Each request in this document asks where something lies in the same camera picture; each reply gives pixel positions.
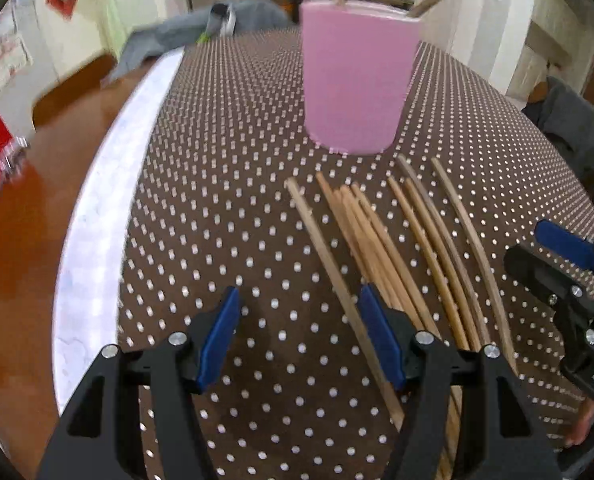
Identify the pink cup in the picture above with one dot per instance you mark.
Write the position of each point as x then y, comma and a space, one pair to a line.
357, 75

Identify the group of wooden chopsticks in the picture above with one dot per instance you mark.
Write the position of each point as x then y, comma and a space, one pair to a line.
367, 240

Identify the black white object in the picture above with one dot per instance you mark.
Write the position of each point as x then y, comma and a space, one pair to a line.
220, 17

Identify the person's right hand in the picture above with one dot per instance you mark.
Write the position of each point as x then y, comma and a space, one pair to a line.
584, 425

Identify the white cabinet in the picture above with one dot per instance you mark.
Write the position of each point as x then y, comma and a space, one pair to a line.
552, 25

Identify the dark grey jacket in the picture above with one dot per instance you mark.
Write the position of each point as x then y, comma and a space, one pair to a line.
572, 130

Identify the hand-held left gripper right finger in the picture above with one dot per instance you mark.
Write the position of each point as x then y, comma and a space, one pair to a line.
379, 340

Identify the grey cloth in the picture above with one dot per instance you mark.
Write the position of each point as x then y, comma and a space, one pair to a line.
172, 35

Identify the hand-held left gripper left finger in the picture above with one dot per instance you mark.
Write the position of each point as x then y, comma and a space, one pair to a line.
222, 335

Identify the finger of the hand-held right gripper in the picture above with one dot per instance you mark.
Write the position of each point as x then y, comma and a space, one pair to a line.
542, 272
564, 242

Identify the wall posters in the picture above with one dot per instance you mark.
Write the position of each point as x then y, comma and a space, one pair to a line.
7, 57

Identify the white marbled table mat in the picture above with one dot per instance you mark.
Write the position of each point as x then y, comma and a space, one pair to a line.
107, 210

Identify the brown polka dot tablecloth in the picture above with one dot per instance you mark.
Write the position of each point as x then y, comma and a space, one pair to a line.
227, 185

